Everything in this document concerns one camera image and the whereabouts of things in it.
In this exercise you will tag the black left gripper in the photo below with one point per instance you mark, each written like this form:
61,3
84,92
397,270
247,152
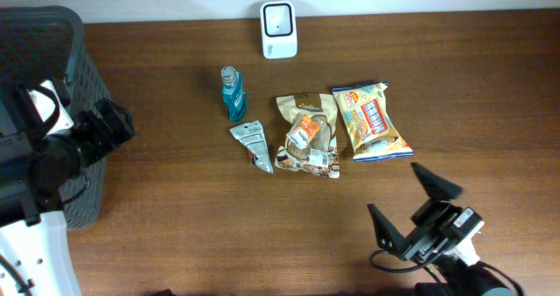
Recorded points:
87,123

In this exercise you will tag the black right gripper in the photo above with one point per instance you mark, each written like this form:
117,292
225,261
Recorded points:
421,234

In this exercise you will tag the yellow snack bag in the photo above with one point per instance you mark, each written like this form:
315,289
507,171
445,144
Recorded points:
372,134

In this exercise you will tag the orange white small box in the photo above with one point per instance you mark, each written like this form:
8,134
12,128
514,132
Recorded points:
303,131

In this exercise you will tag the silver triangular snack packet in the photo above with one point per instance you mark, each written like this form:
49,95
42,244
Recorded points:
251,136

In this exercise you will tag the teal mouthwash bottle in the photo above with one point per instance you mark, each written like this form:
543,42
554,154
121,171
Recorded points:
233,94

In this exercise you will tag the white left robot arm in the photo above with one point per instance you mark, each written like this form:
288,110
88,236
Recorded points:
35,260

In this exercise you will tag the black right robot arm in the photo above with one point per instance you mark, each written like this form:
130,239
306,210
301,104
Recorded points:
451,275

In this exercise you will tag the white barcode scanner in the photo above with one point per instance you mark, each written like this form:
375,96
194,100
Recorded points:
279,30

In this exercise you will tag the grey plastic lattice basket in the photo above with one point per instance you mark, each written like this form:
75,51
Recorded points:
47,43

